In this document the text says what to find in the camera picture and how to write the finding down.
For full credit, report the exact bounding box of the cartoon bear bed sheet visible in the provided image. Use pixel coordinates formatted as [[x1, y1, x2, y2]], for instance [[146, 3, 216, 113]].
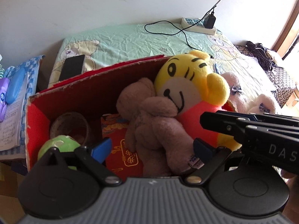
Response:
[[48, 23, 276, 94]]

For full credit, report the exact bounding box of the purple bottle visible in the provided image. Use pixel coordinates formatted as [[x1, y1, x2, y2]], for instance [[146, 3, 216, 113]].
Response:
[[0, 77, 10, 122]]

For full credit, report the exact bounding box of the white power strip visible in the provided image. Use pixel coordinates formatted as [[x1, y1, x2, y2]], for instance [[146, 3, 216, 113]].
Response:
[[181, 18, 217, 35]]

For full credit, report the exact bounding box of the blue plastic case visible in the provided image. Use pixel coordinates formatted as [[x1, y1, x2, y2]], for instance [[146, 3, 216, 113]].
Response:
[[6, 68, 26, 104]]

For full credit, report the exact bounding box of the white bear plush with bow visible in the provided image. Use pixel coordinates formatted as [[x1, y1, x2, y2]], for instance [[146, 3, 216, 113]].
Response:
[[221, 72, 280, 114]]

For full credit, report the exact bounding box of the black charger cable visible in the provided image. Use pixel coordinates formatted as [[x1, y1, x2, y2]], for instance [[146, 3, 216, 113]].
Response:
[[143, 4, 218, 59]]

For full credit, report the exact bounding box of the black bundled cord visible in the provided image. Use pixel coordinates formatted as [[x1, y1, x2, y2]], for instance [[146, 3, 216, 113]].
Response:
[[246, 40, 274, 71]]

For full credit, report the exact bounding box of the green apple plush toy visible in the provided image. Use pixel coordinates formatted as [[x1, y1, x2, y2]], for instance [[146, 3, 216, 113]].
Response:
[[38, 135, 81, 160]]

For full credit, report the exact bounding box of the black smartphone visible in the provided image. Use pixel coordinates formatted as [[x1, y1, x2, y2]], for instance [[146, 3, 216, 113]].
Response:
[[59, 55, 85, 81]]

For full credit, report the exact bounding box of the red envelope packet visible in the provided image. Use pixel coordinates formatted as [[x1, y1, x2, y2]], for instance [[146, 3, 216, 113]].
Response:
[[101, 114, 143, 180]]

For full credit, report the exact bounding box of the pink plush toy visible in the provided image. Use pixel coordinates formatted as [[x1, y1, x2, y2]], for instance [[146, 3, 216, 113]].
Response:
[[116, 78, 204, 177]]

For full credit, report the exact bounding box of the yellow tiger plush toy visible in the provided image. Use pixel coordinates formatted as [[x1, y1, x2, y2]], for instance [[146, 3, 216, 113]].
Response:
[[154, 50, 241, 151]]

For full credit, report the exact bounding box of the person's right hand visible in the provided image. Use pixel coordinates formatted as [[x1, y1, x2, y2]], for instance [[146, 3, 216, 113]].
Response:
[[281, 170, 299, 223]]

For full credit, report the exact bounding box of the dark patterned mattress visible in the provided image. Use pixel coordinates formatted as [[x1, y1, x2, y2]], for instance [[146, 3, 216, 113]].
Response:
[[234, 44, 299, 109]]

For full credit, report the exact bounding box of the blue patterned notebook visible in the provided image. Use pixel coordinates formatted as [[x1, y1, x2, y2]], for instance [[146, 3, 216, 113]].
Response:
[[0, 55, 44, 161]]

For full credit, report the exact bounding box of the black charger plug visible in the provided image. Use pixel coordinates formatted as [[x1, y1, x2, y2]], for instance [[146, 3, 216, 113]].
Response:
[[203, 12, 216, 29]]

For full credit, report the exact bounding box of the brown tape roll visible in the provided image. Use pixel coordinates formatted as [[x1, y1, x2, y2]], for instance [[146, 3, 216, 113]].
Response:
[[49, 112, 90, 145]]

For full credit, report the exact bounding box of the red cardboard box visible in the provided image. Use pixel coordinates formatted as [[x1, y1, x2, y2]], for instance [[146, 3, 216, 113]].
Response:
[[26, 60, 168, 168]]

